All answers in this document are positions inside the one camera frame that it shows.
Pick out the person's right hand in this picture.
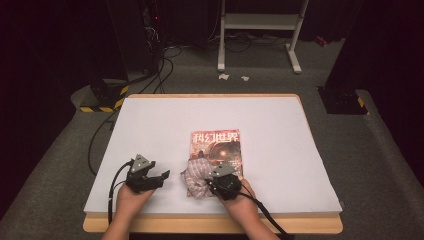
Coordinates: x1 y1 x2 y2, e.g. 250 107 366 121
219 176 258 222

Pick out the striped pink cloth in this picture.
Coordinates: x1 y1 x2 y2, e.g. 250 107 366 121
180 157 218 200

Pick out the person's left hand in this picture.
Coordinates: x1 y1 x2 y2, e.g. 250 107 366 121
114 182 157 218

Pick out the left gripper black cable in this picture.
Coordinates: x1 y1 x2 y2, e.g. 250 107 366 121
106 159 135 226

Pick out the white metal stand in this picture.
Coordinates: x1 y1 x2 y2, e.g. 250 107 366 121
216 0 310 75

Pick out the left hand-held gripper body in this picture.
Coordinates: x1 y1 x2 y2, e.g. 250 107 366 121
124 153 158 195

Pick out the wooden table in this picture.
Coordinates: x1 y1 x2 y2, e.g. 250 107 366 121
82 93 345 235

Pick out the red and purple magazine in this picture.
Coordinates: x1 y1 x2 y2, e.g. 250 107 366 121
187 128 244 181

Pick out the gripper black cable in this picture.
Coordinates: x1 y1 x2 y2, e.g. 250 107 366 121
106 159 135 226
237 190 295 240

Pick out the dark equipment rack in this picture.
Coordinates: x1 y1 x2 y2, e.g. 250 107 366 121
105 0 168 77

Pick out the black floor cable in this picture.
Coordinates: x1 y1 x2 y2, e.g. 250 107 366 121
86 109 120 177

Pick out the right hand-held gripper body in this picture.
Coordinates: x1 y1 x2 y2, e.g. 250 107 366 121
205 162 243 202

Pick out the white table mat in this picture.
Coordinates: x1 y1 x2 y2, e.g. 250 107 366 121
83 96 344 215

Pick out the black yellow striped base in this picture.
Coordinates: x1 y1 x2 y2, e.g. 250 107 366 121
317 85 371 116
78 78 130 114

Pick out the bundle of black floor cables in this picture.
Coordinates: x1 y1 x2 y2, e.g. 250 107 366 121
135 44 184 95

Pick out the small red object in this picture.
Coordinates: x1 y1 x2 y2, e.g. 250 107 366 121
314 35 330 48

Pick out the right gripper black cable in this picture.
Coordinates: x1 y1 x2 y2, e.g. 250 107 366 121
237 190 295 240

